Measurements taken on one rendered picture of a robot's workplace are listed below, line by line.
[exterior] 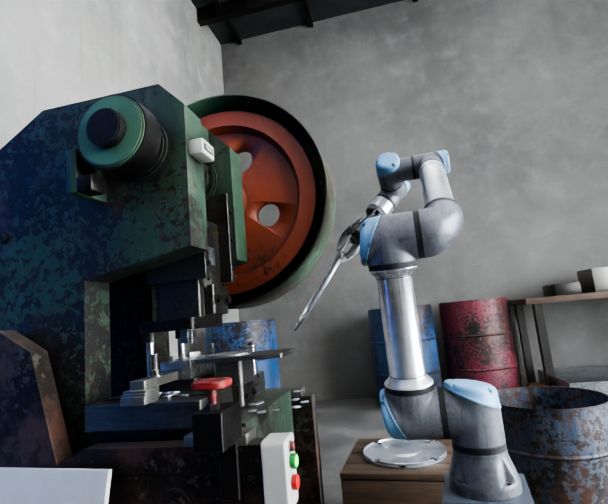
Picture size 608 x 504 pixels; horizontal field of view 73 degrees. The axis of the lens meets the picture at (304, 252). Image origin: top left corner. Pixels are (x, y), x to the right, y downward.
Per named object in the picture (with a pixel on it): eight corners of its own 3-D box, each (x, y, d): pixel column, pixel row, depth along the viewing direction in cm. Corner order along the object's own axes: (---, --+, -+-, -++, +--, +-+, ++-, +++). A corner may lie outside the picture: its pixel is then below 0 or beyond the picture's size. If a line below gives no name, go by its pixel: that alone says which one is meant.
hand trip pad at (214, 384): (236, 415, 81) (234, 375, 82) (224, 423, 75) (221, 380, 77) (204, 417, 83) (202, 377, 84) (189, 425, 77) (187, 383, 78)
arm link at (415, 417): (451, 450, 91) (417, 206, 93) (383, 450, 96) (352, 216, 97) (448, 427, 103) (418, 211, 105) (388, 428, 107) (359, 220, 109)
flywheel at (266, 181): (151, 165, 190) (186, 318, 176) (123, 149, 171) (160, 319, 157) (298, 107, 178) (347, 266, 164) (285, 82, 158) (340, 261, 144)
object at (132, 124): (245, 220, 154) (244, 175, 157) (136, 158, 90) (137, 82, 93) (202, 225, 158) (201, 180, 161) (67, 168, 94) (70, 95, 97)
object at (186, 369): (215, 369, 123) (214, 353, 123) (191, 377, 108) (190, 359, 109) (188, 371, 125) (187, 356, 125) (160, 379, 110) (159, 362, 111)
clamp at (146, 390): (182, 390, 107) (181, 350, 109) (144, 405, 91) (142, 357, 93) (162, 392, 108) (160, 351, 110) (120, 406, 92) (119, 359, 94)
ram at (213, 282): (236, 314, 123) (230, 218, 128) (215, 315, 109) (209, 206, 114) (184, 319, 127) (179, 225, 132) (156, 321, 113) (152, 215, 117)
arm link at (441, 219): (473, 217, 88) (445, 138, 128) (420, 225, 91) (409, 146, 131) (476, 261, 94) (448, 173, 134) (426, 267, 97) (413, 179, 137)
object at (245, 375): (299, 395, 116) (295, 346, 118) (286, 406, 102) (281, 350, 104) (216, 399, 121) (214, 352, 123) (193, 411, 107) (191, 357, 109)
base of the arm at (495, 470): (517, 475, 98) (510, 431, 99) (527, 504, 84) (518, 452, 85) (450, 472, 103) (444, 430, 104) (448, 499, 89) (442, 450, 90)
